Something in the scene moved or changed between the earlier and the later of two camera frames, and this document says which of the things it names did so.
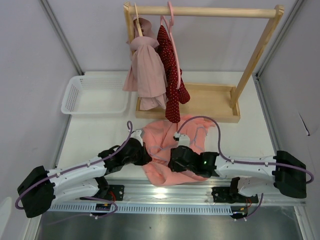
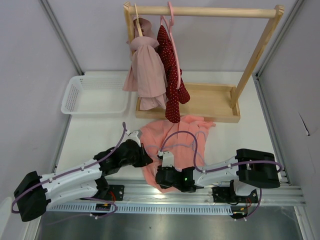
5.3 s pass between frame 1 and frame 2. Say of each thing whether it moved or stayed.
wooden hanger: stayed
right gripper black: moved
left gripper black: stayed
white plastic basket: stayed
